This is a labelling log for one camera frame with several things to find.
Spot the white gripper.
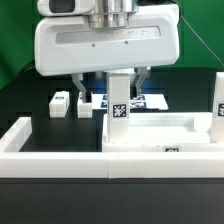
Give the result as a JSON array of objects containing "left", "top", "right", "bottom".
[{"left": 34, "top": 3, "right": 180, "bottom": 103}]

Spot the white desk top panel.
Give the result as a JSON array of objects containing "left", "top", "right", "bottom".
[{"left": 102, "top": 112, "right": 224, "bottom": 153}]

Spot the sheet with four markers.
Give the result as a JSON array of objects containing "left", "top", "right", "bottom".
[{"left": 92, "top": 94, "right": 168, "bottom": 110}]

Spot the white U-shaped fence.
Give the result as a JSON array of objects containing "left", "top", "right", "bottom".
[{"left": 0, "top": 117, "right": 224, "bottom": 179}]

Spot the black cable upper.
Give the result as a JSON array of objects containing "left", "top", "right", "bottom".
[{"left": 20, "top": 59, "right": 37, "bottom": 75}]

